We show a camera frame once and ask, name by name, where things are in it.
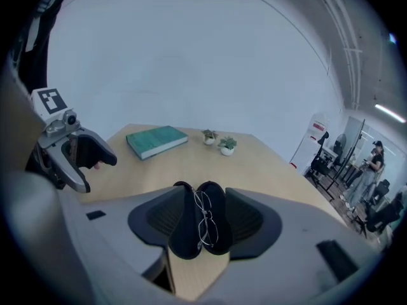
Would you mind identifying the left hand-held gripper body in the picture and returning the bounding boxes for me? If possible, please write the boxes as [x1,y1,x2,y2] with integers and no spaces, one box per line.
[30,87,81,149]

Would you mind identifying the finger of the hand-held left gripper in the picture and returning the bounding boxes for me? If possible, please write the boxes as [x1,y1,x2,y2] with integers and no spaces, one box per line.
[46,144,92,194]
[60,130,118,171]

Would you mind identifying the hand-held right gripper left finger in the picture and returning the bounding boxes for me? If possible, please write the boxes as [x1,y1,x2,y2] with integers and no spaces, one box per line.
[59,180,197,305]

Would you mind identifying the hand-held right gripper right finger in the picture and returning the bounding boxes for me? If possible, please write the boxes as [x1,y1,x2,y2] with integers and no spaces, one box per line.
[197,187,384,305]

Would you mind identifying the thin metal-framed glasses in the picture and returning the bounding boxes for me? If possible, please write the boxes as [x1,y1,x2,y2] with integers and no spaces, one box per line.
[193,190,220,248]

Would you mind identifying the black glasses case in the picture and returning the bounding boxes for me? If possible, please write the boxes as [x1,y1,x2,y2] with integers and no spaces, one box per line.
[167,180,235,261]

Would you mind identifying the teal hardcover book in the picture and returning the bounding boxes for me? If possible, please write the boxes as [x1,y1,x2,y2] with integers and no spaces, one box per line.
[125,125,190,161]

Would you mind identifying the black office chair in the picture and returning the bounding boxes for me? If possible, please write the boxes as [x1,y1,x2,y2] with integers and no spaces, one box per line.
[308,131,333,189]
[355,179,404,238]

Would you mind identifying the person's dark clothing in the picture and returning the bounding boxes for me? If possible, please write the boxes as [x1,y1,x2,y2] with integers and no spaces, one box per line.
[14,0,66,92]

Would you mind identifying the black tripod stand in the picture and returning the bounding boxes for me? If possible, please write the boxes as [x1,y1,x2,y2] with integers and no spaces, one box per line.
[326,118,366,200]

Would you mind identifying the white board with red label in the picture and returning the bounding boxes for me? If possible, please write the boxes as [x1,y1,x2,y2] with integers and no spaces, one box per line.
[289,112,331,168]

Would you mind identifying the small potted plant white pot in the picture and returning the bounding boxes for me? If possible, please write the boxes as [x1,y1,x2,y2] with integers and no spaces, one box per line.
[217,136,238,157]
[201,129,220,146]

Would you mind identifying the ceiling tube light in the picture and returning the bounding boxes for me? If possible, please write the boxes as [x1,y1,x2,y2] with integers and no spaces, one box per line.
[374,104,407,123]

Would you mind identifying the grey ceiling cable tray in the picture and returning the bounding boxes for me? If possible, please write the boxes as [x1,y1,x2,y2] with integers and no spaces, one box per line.
[310,0,364,110]

